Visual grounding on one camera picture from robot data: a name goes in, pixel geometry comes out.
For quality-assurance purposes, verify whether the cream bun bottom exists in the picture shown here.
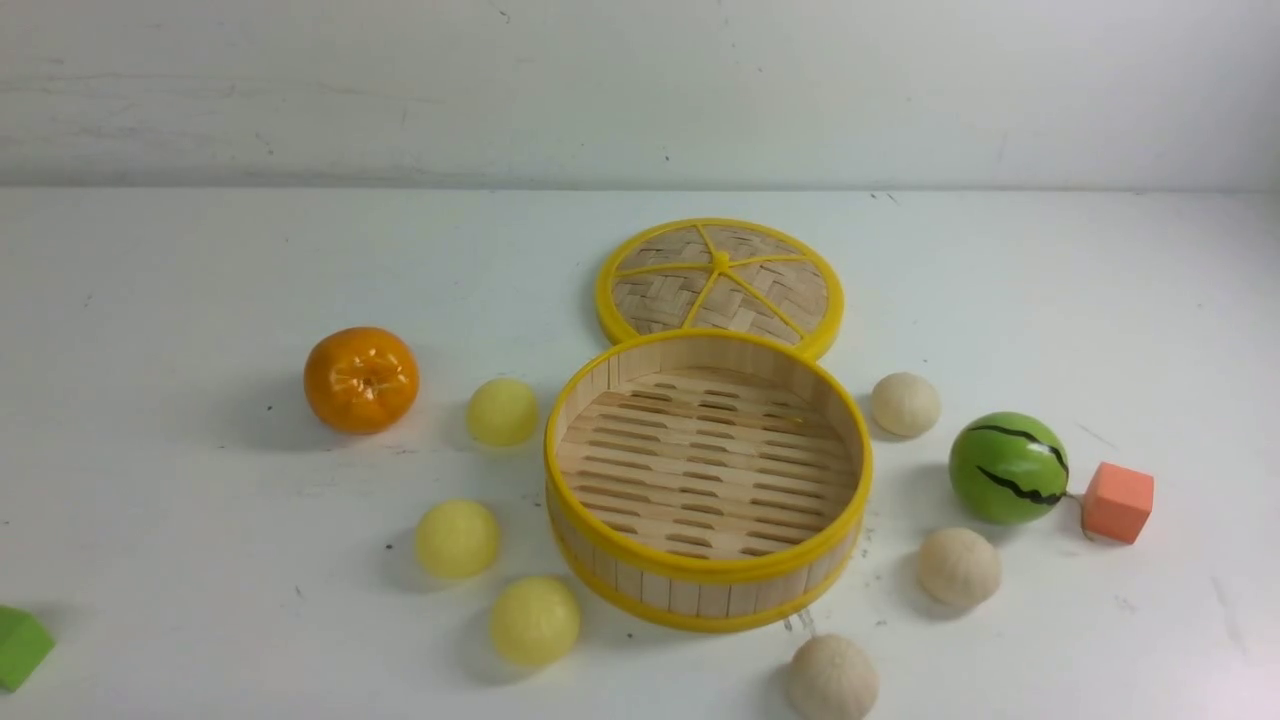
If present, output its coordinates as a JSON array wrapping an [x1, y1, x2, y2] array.
[[785, 634, 881, 719]]

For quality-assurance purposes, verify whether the green toy watermelon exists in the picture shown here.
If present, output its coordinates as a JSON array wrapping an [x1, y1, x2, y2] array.
[[948, 411, 1070, 527]]

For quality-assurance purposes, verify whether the bamboo steamer tray yellow rim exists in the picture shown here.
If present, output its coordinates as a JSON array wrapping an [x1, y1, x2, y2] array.
[[543, 329, 873, 633]]

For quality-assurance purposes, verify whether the yellow bun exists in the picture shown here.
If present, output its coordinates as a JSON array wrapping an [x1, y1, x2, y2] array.
[[413, 498, 500, 580], [466, 377, 539, 447], [489, 577, 582, 667]]

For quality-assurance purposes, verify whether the green foam block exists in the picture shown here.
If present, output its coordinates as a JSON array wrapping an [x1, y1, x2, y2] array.
[[0, 605, 56, 693]]

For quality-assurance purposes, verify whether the orange toy tangerine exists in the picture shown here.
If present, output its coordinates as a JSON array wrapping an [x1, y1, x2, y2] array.
[[303, 325, 420, 436]]

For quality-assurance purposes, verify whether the cream bun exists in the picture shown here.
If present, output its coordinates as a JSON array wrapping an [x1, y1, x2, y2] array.
[[785, 634, 881, 719], [870, 372, 942, 438], [916, 527, 1004, 610]]

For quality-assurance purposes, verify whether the woven bamboo steamer lid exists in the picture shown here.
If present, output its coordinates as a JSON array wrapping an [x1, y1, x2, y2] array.
[[593, 217, 845, 359]]

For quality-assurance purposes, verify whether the orange foam cube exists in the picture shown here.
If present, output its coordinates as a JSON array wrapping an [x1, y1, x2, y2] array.
[[1082, 462, 1156, 544]]

